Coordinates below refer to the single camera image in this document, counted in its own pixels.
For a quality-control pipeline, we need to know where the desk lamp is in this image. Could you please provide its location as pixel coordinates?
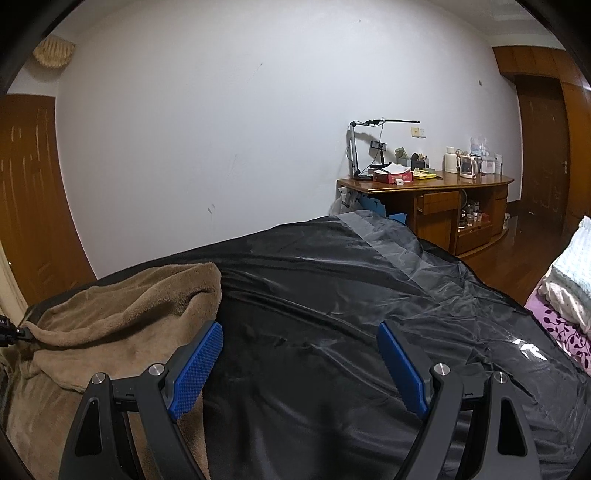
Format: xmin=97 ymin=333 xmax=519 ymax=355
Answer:
xmin=347 ymin=117 xmax=421 ymax=180

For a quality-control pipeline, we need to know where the black bed cover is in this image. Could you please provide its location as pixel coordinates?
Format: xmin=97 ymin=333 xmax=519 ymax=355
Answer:
xmin=28 ymin=210 xmax=585 ymax=480

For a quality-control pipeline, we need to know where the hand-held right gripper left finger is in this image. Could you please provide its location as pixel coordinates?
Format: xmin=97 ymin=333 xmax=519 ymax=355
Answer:
xmin=58 ymin=320 xmax=225 ymax=480

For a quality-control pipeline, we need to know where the wooden door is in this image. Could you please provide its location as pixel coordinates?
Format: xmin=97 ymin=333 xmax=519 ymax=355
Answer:
xmin=0 ymin=95 xmax=95 ymax=292
xmin=493 ymin=46 xmax=591 ymax=228

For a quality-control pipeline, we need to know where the red box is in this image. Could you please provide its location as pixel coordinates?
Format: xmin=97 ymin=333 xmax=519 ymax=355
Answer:
xmin=372 ymin=170 xmax=413 ymax=184

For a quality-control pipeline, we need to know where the purple floral bed sheet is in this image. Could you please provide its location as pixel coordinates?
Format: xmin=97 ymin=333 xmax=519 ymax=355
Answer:
xmin=531 ymin=295 xmax=591 ymax=376

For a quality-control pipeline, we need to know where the brown fleece garment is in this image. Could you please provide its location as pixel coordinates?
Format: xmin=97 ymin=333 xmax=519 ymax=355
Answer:
xmin=0 ymin=262 xmax=223 ymax=480

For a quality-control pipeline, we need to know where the wooden sideboard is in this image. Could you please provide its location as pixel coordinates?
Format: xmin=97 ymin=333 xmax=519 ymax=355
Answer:
xmin=336 ymin=172 xmax=515 ymax=257

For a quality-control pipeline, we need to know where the blue plastic crate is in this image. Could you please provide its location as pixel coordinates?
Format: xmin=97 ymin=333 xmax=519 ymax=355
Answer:
xmin=359 ymin=194 xmax=408 ymax=223

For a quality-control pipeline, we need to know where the white plastic bag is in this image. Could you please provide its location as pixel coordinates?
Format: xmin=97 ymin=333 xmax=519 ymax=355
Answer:
xmin=336 ymin=187 xmax=359 ymax=216

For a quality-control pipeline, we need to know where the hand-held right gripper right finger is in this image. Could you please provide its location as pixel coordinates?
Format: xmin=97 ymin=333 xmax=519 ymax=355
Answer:
xmin=376 ymin=320 xmax=541 ymax=480

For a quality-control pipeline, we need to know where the folded pale blanket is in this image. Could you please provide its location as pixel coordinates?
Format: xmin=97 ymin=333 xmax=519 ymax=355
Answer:
xmin=540 ymin=217 xmax=591 ymax=334

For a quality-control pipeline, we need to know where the beige curtain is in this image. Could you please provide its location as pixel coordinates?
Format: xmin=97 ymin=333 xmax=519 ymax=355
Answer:
xmin=32 ymin=37 xmax=76 ymax=69

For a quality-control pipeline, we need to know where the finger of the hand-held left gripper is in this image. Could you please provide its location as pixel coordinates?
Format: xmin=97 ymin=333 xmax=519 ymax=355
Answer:
xmin=0 ymin=315 xmax=34 ymax=346

